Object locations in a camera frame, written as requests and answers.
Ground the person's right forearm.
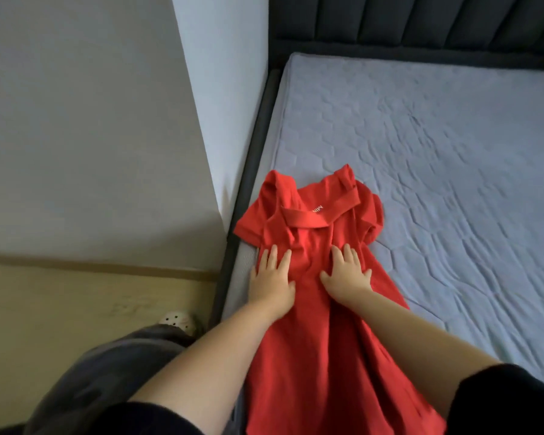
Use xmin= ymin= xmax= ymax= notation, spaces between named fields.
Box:
xmin=345 ymin=287 xmax=502 ymax=417

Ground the person's left hand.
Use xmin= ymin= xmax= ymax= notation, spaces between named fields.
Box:
xmin=247 ymin=245 xmax=297 ymax=321

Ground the red polo shirt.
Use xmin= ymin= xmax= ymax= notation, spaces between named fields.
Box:
xmin=233 ymin=164 xmax=447 ymax=435

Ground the person's left forearm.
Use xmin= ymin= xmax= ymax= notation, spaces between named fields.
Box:
xmin=127 ymin=298 xmax=287 ymax=435

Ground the dark grey upholstered headboard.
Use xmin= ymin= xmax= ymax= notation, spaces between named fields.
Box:
xmin=267 ymin=0 xmax=544 ymax=71

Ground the person's right hand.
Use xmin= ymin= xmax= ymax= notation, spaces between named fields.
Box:
xmin=319 ymin=242 xmax=375 ymax=309

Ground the grey quilted bed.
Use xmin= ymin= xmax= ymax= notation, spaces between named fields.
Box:
xmin=209 ymin=52 xmax=544 ymax=435

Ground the person's white clog shoe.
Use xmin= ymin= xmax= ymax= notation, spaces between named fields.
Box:
xmin=158 ymin=309 xmax=199 ymax=337

